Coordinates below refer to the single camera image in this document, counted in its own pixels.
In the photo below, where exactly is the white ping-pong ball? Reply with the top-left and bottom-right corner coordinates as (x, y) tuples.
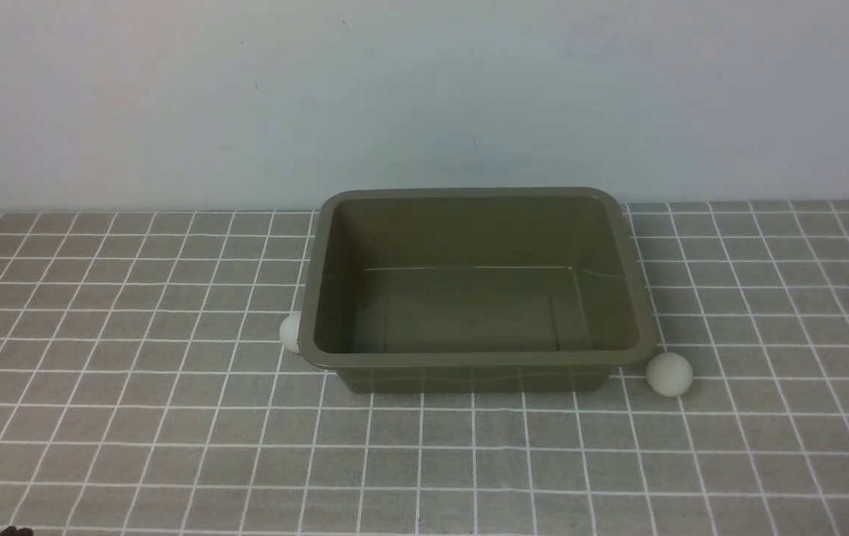
(646, 352), (694, 398)
(279, 312), (301, 355)

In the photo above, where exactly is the olive green plastic bin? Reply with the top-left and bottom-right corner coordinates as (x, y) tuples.
(298, 188), (658, 394)

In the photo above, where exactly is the grey checkered tablecloth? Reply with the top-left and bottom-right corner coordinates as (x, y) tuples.
(0, 201), (849, 535)

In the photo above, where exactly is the dark object at edge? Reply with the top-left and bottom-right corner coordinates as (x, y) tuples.
(0, 526), (34, 536)

